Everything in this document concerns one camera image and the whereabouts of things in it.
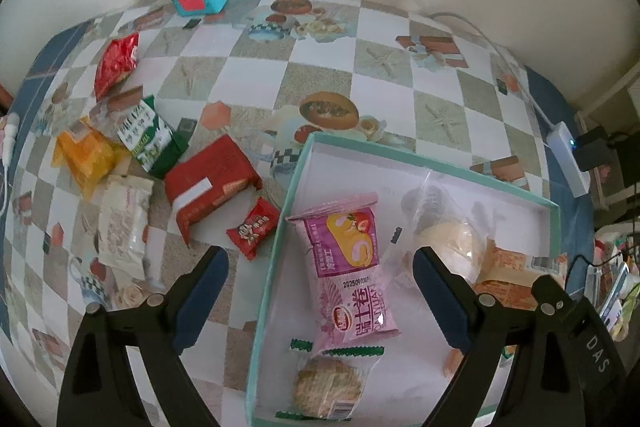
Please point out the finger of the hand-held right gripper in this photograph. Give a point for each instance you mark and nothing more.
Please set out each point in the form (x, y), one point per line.
(547, 288)

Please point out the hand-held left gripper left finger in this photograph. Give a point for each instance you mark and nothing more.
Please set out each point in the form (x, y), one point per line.
(200, 302)

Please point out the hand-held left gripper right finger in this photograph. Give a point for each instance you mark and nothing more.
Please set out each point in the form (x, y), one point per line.
(442, 302)

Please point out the tan orange snack packet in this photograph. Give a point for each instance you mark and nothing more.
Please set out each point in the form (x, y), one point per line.
(505, 274)

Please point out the round white bun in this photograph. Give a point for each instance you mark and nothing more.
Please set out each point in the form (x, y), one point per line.
(452, 239)

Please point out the teal shallow cardboard box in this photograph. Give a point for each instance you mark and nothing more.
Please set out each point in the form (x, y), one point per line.
(430, 387)

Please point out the small red candy packet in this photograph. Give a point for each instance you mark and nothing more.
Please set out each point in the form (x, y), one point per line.
(252, 229)

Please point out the pink cake roll packet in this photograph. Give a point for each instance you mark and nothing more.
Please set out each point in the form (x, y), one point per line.
(350, 277)

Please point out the cream white snack packet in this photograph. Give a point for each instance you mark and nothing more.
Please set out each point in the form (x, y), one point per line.
(122, 227)

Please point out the red-brown snack packet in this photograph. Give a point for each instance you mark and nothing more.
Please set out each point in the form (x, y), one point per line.
(210, 182)

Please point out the clear cookie packet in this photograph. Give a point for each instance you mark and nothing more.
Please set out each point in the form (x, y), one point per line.
(325, 384)

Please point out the green white biscuit packet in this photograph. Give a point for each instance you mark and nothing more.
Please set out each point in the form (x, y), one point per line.
(147, 137)

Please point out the yellow clear snack packet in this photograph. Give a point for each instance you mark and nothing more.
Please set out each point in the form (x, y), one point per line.
(87, 157)

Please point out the shiny red snack packet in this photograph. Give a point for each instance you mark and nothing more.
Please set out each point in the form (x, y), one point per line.
(116, 64)

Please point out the smartphone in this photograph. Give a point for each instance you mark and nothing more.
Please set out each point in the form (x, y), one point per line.
(617, 302)

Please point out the colourful clutter pile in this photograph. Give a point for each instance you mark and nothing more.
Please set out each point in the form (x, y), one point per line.
(630, 302)

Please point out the white power strip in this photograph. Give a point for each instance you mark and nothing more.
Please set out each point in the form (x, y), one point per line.
(565, 152)

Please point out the black charger plug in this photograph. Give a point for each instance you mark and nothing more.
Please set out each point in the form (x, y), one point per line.
(595, 152)

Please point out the checkered printed tablecloth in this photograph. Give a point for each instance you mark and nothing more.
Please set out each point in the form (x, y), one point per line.
(350, 72)

